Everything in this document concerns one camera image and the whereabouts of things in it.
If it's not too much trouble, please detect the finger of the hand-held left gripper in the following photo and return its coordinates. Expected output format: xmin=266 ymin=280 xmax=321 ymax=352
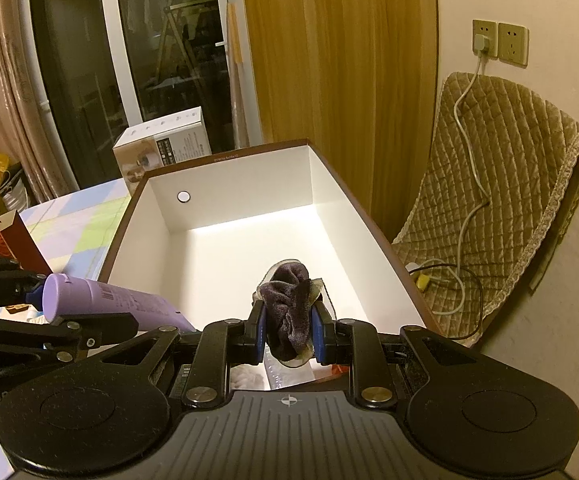
xmin=0 ymin=254 xmax=48 ymax=311
xmin=0 ymin=312 xmax=138 ymax=365

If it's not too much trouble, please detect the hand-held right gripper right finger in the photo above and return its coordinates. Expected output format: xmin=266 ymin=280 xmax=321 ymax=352
xmin=312 ymin=305 xmax=487 ymax=408

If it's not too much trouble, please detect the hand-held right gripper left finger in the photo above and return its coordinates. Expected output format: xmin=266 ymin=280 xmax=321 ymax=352
xmin=90 ymin=305 xmax=266 ymax=409

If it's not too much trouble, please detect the purple tube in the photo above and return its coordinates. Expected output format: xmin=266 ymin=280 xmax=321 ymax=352
xmin=42 ymin=273 xmax=198 ymax=333

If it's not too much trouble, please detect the dark velvet scrunchie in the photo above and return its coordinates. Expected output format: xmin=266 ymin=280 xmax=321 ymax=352
xmin=252 ymin=258 xmax=337 ymax=368

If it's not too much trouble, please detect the brown cardboard box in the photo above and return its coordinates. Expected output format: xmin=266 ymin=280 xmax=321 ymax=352
xmin=97 ymin=138 xmax=445 ymax=393

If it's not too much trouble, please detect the red gift box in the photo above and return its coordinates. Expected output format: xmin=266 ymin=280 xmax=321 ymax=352
xmin=0 ymin=209 xmax=53 ymax=281

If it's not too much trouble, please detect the checked tablecloth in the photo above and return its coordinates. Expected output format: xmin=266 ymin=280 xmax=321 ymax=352
xmin=0 ymin=175 xmax=135 ymax=480

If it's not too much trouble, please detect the beige curtain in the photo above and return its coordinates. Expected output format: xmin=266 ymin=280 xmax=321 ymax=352
xmin=0 ymin=0 xmax=83 ymax=201

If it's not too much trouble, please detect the white product box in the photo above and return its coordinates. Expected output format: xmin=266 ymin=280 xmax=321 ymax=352
xmin=113 ymin=106 xmax=214 ymax=196

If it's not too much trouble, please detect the glass sliding door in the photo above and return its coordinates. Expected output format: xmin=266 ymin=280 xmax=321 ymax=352
xmin=27 ymin=0 xmax=265 ymax=191

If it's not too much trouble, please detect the wooden wardrobe panel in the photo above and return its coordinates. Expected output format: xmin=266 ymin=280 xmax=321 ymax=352
xmin=240 ymin=0 xmax=440 ymax=241

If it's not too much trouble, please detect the quilted chair cover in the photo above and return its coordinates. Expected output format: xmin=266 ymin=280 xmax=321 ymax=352
xmin=392 ymin=71 xmax=579 ymax=348

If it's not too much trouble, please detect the black cable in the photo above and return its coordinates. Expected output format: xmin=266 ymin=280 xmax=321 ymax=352
xmin=409 ymin=260 xmax=485 ymax=346

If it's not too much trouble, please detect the white charger cable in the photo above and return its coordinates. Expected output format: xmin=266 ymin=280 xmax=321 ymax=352
xmin=404 ymin=52 xmax=493 ymax=317

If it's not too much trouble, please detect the wall socket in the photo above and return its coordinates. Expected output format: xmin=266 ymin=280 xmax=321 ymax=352
xmin=498 ymin=22 xmax=530 ymax=67
xmin=472 ymin=19 xmax=499 ymax=58

